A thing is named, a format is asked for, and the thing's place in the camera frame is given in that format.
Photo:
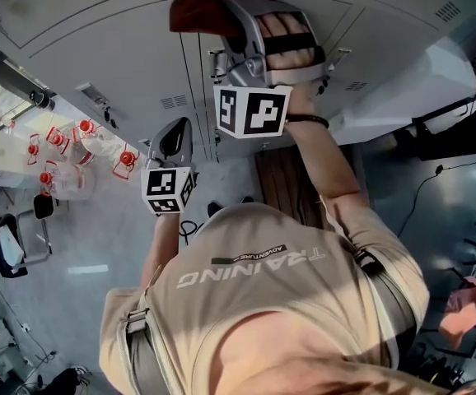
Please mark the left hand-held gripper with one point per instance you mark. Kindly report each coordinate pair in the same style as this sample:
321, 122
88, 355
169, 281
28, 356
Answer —
164, 183

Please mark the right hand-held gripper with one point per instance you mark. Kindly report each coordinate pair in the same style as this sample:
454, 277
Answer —
254, 113

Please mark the dark red cloth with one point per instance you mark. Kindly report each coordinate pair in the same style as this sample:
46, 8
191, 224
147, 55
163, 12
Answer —
197, 8

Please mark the grey metal locker doors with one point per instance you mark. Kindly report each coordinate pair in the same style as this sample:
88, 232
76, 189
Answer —
98, 35

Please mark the person's right forearm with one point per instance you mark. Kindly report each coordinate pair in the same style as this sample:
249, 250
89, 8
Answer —
324, 163

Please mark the person's left forearm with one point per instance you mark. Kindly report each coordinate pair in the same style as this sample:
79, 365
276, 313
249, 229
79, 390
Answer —
164, 237

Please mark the silver locker latch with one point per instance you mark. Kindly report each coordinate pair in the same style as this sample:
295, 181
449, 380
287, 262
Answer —
218, 63

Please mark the orange cloth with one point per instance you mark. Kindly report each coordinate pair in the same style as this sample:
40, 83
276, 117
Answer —
466, 307

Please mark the person's right hand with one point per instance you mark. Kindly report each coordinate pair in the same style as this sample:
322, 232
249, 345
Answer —
289, 56

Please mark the clear red-capped water bottle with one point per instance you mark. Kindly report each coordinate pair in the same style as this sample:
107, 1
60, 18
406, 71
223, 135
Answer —
98, 142
57, 139
126, 159
70, 181
33, 149

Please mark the person's black shoe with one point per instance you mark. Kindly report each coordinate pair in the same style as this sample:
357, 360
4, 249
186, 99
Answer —
213, 209
247, 199

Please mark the black wrist band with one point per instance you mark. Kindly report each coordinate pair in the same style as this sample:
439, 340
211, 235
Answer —
312, 118

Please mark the beige printed t-shirt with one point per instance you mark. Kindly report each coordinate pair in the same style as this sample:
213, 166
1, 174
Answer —
262, 303

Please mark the white table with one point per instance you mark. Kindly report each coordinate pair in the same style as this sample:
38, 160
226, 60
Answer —
407, 85

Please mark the black metal chair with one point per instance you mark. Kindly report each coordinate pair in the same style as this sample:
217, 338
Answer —
5, 241

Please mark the black sneakers pair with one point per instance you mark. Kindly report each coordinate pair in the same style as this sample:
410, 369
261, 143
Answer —
69, 379

